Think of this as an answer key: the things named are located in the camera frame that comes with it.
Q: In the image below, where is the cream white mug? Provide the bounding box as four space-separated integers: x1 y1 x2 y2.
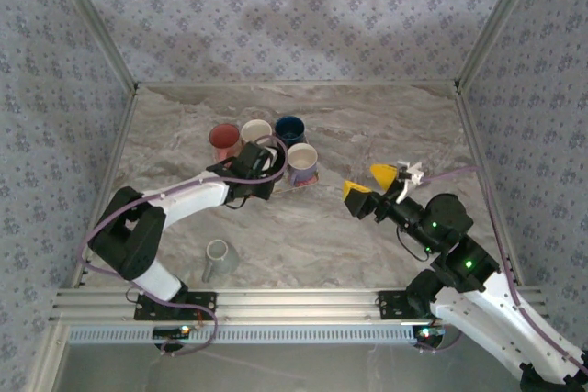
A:
240 118 274 148

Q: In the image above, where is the purple mug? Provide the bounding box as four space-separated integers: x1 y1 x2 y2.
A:
284 142 321 187

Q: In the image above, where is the dark blue mug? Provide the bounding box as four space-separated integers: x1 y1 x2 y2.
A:
274 116 308 148

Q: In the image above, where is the pink mug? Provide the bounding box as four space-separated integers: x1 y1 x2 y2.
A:
208 123 243 164

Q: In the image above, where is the grey mug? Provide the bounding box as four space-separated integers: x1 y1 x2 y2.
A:
200 239 241 284

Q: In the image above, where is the thin aluminium edge strip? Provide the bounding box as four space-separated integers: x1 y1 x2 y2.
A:
136 81 459 89

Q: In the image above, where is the small circuit board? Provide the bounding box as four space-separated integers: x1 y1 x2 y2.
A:
414 324 447 342
153 325 193 339

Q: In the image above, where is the thin black cable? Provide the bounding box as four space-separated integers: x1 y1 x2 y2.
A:
395 226 435 264

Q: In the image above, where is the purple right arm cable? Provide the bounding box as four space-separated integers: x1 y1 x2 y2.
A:
422 165 588 377

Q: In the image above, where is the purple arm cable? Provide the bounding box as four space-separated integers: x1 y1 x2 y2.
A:
422 165 588 377
77 134 290 359

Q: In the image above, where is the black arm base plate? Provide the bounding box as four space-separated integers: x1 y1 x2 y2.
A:
133 289 219 322
376 289 437 321

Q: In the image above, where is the aluminium table edge rail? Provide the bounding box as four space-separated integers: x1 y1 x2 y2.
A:
68 84 141 290
453 82 525 286

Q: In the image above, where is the wide aluminium extrusion rail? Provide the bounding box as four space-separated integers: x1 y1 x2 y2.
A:
49 287 548 325

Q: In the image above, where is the grey slotted cable duct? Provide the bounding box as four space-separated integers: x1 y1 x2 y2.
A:
66 322 419 346

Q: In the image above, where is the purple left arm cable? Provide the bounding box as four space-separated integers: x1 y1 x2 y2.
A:
77 134 290 359

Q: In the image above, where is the aluminium corner post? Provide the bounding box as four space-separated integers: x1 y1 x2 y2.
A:
454 0 550 93
45 0 141 93

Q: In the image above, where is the aluminium frame leg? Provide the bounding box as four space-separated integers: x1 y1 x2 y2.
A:
31 321 71 392

